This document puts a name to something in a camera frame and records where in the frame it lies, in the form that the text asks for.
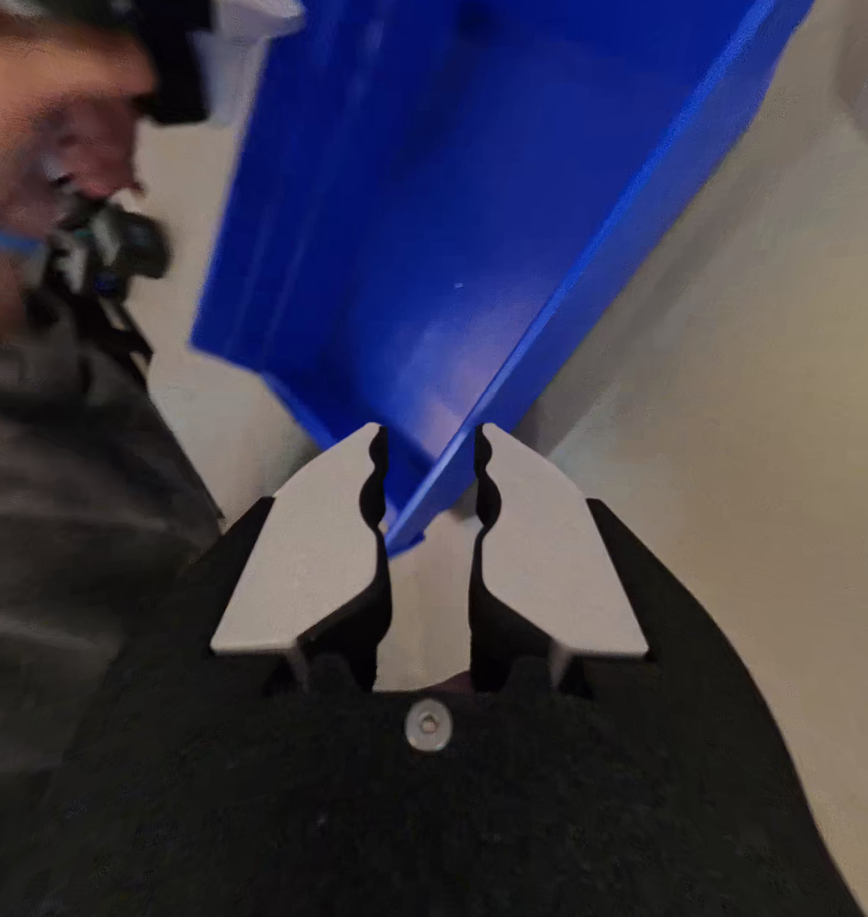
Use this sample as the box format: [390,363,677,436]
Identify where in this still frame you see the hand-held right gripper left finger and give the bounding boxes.
[210,421,393,692]

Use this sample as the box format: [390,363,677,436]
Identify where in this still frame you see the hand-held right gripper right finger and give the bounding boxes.
[467,421,651,692]

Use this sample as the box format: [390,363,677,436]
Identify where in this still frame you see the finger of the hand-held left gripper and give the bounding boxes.
[190,0,307,130]

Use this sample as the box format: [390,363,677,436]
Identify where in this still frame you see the blue plastic bin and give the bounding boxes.
[190,0,814,556]

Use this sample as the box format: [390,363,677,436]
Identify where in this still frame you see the person's left hand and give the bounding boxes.
[0,18,157,338]

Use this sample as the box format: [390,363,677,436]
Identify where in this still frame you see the person's grey sweater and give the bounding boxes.
[0,315,223,789]

